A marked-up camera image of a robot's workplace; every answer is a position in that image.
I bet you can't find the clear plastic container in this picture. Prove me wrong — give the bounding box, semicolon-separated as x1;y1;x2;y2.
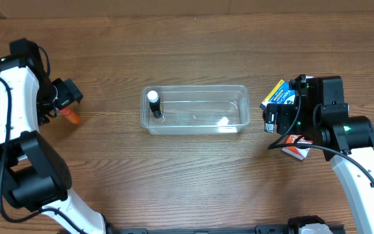
140;84;251;135

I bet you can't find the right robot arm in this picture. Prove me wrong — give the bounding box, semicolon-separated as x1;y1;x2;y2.
261;74;374;233

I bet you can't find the orange red medicine box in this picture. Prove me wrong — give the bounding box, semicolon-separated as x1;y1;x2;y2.
281;135;312;161

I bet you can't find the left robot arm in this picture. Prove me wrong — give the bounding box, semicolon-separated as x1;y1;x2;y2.
0;38;115;233

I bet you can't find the blue VapoDrops box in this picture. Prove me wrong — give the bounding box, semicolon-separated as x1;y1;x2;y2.
260;80;295;109

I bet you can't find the black bottle white cap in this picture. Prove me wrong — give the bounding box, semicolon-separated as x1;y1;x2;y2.
147;90;162;118

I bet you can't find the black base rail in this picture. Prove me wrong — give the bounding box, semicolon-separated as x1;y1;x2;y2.
107;215;346;234

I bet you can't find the orange tube white cap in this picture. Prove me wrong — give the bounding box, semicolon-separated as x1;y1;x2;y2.
58;107;81;125

